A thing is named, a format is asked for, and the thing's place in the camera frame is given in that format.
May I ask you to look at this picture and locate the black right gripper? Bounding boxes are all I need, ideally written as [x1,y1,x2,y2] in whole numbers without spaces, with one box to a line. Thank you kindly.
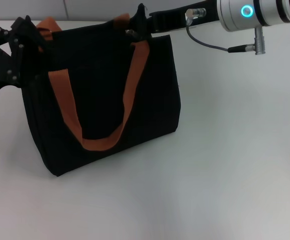
[132,0,222,42]

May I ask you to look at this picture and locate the black food bag orange handles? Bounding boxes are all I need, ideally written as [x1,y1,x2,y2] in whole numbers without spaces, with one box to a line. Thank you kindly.
[21,2,182,178]

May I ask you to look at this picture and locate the right gripper grey cable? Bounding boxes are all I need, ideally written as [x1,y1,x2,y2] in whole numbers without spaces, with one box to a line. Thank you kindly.
[185,7,267,56]

